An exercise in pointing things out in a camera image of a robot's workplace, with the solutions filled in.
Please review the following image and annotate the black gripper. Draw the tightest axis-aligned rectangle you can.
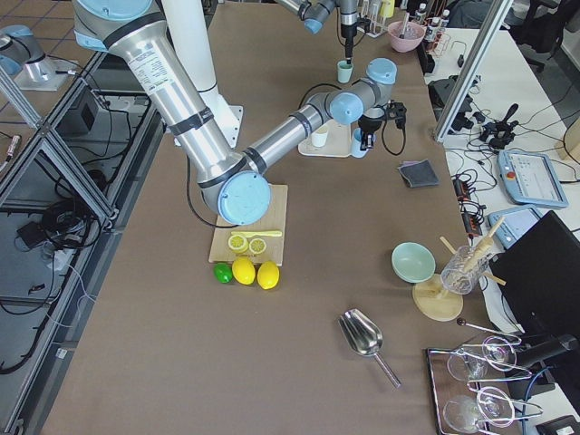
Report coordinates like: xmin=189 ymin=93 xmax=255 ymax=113
xmin=358 ymin=114 xmax=384 ymax=150
xmin=340 ymin=13 xmax=358 ymax=64

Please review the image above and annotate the green cup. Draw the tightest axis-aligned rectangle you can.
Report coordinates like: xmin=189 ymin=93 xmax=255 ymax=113
xmin=337 ymin=60 xmax=353 ymax=84

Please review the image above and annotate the blue cup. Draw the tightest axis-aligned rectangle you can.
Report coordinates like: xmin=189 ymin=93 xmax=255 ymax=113
xmin=351 ymin=128 xmax=367 ymax=159

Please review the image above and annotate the cream yellow cup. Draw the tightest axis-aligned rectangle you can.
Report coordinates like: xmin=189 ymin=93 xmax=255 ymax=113
xmin=311 ymin=125 xmax=329 ymax=148

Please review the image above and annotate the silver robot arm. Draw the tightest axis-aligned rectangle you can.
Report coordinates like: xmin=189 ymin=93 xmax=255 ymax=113
xmin=277 ymin=0 xmax=359 ymax=65
xmin=73 ymin=1 xmax=397 ymax=226

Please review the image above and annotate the cream rabbit tray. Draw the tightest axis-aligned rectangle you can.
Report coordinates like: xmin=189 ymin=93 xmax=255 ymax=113
xmin=298 ymin=120 xmax=351 ymax=158

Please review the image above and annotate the mirror tray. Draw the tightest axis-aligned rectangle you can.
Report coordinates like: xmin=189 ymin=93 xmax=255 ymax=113
xmin=425 ymin=348 xmax=544 ymax=434

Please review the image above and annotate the grey folded cloth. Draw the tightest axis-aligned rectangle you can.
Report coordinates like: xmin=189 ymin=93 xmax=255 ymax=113
xmin=398 ymin=159 xmax=440 ymax=189

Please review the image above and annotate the pink bowl with ice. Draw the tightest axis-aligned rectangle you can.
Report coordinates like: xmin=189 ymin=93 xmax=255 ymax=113
xmin=387 ymin=21 xmax=426 ymax=53

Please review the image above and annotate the wooden cutting board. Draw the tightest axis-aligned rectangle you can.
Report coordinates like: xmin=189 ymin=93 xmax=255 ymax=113
xmin=208 ymin=185 xmax=288 ymax=266

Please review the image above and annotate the green bowl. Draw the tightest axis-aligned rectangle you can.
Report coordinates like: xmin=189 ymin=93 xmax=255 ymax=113
xmin=391 ymin=242 xmax=436 ymax=284

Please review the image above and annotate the yellow plastic knife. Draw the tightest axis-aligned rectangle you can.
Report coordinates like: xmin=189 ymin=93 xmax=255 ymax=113
xmin=230 ymin=230 xmax=283 ymax=238

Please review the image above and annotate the lemon slice lower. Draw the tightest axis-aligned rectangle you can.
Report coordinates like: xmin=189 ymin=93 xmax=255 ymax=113
xmin=248 ymin=237 xmax=267 ymax=256

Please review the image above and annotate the lemon slice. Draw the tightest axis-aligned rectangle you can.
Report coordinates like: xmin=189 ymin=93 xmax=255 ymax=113
xmin=248 ymin=237 xmax=267 ymax=256
xmin=227 ymin=234 xmax=249 ymax=254

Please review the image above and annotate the clear textured glass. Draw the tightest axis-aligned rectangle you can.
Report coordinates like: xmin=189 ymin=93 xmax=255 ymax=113
xmin=440 ymin=246 xmax=490 ymax=295

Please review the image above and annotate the lemon slice upper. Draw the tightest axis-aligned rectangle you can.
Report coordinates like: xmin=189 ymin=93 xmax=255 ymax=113
xmin=227 ymin=234 xmax=249 ymax=254

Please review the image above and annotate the blue teach pendant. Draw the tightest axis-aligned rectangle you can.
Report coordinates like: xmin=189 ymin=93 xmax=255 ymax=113
xmin=498 ymin=150 xmax=569 ymax=208
xmin=488 ymin=205 xmax=542 ymax=249

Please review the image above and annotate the yellow lemon right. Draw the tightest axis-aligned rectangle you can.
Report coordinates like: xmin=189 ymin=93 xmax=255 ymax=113
xmin=257 ymin=261 xmax=280 ymax=290

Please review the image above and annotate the yellow lemon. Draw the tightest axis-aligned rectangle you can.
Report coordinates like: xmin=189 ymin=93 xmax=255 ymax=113
xmin=257 ymin=261 xmax=280 ymax=290
xmin=232 ymin=257 xmax=256 ymax=285

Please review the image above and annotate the wooden cup stand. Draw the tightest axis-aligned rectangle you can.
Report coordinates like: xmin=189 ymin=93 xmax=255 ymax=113
xmin=412 ymin=218 xmax=507 ymax=322

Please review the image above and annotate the yellow lemon left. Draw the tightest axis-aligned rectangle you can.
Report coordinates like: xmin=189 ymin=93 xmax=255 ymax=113
xmin=232 ymin=257 xmax=256 ymax=285

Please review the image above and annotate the green lime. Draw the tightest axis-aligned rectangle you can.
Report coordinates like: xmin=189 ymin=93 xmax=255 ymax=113
xmin=213 ymin=263 xmax=234 ymax=284

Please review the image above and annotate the metal scoop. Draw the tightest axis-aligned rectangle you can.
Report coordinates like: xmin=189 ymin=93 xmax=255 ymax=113
xmin=338 ymin=308 xmax=401 ymax=389

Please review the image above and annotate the black monitor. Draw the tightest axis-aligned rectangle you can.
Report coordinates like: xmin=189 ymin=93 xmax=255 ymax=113
xmin=490 ymin=211 xmax=579 ymax=337

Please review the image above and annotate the wine glass upper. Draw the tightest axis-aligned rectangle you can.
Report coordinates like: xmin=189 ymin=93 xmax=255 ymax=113
xmin=447 ymin=335 xmax=517 ymax=382

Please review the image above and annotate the wine glass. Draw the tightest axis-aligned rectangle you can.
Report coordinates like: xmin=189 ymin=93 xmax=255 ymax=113
xmin=443 ymin=386 xmax=515 ymax=434
xmin=447 ymin=335 xmax=517 ymax=382

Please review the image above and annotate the wine glass lower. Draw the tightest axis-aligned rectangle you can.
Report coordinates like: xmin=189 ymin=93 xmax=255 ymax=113
xmin=443 ymin=386 xmax=515 ymax=434

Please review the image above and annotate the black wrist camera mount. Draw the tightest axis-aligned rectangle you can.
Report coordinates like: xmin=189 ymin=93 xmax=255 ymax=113
xmin=386 ymin=101 xmax=407 ymax=131

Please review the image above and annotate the white wire rack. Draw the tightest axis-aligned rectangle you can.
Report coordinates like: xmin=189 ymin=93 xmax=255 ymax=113
xmin=358 ymin=0 xmax=395 ymax=38

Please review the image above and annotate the aluminium frame post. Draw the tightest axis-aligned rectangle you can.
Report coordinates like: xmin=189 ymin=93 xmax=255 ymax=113
xmin=433 ymin=0 xmax=513 ymax=143

